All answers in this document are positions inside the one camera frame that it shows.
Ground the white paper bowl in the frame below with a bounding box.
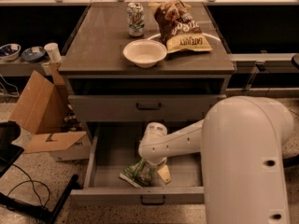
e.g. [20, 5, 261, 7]
[122, 39, 167, 68]

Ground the white paper cup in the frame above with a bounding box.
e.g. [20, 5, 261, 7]
[44, 43, 62, 63]

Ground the black stand leg left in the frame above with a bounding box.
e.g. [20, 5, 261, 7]
[0, 175, 78, 224]

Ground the open brown cardboard box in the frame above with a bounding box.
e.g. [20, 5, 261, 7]
[8, 62, 71, 135]

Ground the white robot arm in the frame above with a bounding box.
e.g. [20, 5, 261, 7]
[138, 96, 293, 224]

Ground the grey drawer cabinet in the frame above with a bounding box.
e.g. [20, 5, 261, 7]
[59, 2, 235, 137]

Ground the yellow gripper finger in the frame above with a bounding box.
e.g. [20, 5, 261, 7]
[157, 164, 171, 184]

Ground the white blue bowl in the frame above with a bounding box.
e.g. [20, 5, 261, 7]
[0, 43, 21, 62]

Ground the black chair seat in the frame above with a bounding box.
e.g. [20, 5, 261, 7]
[0, 121, 24, 177]

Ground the white cardboard box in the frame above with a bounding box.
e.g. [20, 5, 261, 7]
[25, 132, 92, 161]

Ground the black stand leg right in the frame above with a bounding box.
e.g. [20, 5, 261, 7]
[283, 155, 299, 168]

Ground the white green soda can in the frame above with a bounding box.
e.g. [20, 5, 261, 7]
[127, 3, 145, 37]

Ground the closed grey upper drawer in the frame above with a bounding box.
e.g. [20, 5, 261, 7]
[68, 94, 226, 122]

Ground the brown yellow chip bag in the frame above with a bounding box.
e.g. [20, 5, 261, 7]
[149, 0, 212, 53]

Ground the black stand leg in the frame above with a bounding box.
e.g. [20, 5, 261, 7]
[283, 155, 299, 168]
[0, 175, 78, 224]

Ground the open grey lower drawer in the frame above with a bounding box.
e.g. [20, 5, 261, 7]
[71, 122, 204, 205]

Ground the black cable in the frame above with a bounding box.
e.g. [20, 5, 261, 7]
[6, 163, 52, 210]

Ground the green jalapeno chip bag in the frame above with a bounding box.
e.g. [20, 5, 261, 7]
[120, 159, 155, 188]

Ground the low grey shelf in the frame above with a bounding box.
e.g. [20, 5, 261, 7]
[0, 57, 52, 77]

